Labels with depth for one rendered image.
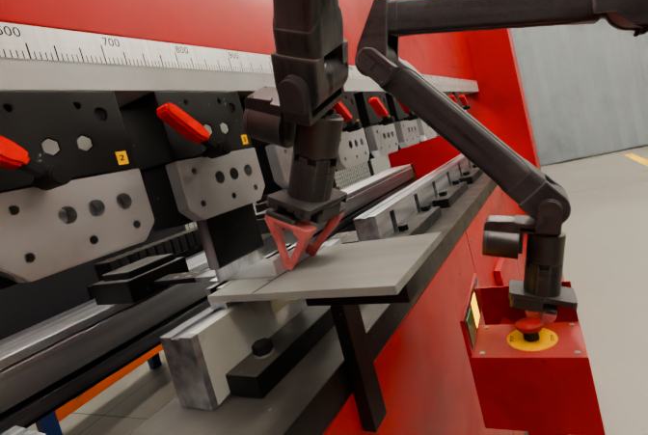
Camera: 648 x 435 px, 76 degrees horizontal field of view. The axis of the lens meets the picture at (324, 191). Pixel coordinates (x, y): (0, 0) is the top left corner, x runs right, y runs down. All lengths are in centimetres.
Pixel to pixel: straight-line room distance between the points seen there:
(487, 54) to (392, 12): 190
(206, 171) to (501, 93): 221
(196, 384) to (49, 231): 25
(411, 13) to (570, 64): 723
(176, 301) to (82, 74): 49
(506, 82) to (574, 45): 540
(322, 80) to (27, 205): 29
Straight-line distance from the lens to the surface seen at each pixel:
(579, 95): 794
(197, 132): 51
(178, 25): 62
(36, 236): 44
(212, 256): 60
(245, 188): 60
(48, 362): 75
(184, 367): 57
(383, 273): 45
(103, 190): 47
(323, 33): 44
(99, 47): 53
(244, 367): 57
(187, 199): 53
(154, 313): 83
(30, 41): 49
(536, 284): 79
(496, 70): 262
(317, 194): 51
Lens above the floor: 114
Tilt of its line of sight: 5 degrees down
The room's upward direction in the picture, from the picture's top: 15 degrees counter-clockwise
